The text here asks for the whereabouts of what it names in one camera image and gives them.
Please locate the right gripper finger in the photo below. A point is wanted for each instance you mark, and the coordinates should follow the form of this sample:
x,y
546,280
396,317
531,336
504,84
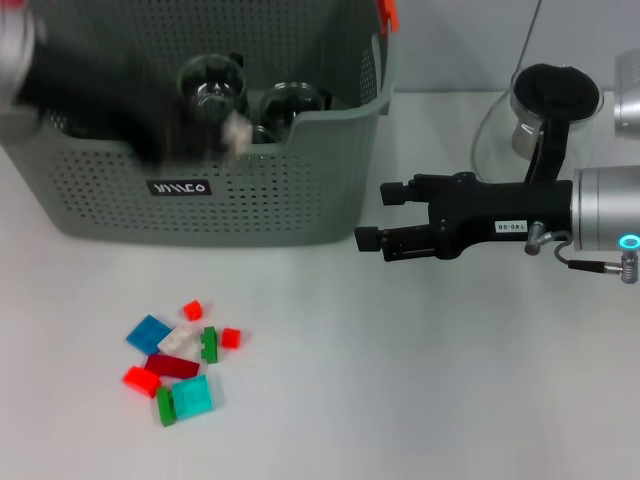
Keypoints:
x,y
367,240
395,193

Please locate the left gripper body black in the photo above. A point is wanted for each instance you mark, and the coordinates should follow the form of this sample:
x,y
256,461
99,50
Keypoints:
x,y
110,105

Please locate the bright red toy brick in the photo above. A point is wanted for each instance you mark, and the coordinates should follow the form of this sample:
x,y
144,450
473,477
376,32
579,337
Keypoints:
x,y
141,381

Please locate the teal square toy plate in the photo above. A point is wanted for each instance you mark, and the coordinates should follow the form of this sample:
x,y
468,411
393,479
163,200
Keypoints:
x,y
192,398

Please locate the green toy brick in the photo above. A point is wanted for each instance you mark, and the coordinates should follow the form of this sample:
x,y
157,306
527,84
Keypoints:
x,y
166,407
209,345

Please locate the blue toy brick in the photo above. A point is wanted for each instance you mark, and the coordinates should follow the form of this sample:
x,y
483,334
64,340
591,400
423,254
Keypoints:
x,y
147,336

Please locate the dark red curved brick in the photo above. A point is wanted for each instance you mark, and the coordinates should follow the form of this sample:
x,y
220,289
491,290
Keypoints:
x,y
172,366

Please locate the small red toy cube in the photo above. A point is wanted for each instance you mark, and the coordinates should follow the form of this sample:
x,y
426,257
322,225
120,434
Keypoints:
x,y
193,311
231,340

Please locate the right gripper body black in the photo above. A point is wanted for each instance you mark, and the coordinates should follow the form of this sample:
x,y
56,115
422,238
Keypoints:
x,y
500,210

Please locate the white toy brick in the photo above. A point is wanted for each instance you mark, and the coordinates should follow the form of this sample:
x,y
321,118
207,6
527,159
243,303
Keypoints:
x,y
175,341
236,132

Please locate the grey perforated plastic storage bin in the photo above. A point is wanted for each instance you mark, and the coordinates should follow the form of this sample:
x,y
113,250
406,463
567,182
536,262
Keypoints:
x,y
300,200

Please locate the glass teacup black holder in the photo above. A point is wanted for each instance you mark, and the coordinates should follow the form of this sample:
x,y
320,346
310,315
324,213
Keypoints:
x,y
290,107
264,136
212,75

